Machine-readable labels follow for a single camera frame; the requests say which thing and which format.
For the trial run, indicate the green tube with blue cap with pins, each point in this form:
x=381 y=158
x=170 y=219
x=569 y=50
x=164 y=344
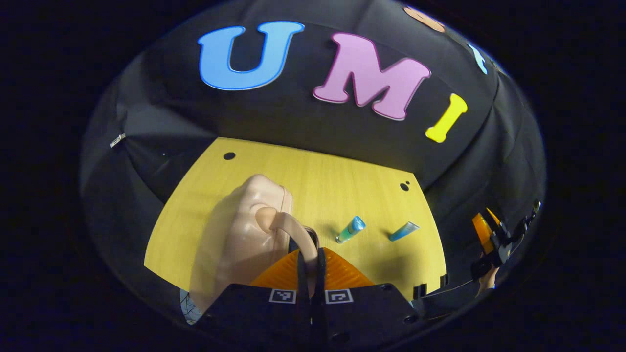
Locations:
x=349 y=230

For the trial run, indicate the translucent blue tube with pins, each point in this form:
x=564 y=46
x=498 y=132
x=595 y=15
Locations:
x=403 y=230

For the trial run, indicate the black table edge bracket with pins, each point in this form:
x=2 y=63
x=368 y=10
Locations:
x=443 y=280
x=419 y=292

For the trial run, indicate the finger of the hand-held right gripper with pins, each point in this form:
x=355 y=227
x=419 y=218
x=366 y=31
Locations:
x=481 y=230

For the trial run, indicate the black backdrop cloth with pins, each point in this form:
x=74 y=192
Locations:
x=293 y=117

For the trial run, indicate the white cloth clip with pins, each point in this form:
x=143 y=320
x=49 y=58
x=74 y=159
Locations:
x=117 y=141

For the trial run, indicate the pink suitcase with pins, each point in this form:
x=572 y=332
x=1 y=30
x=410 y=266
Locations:
x=244 y=230

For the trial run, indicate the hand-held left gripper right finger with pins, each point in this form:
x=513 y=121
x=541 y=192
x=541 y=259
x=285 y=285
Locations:
x=321 y=274

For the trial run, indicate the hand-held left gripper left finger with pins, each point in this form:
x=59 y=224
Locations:
x=302 y=274

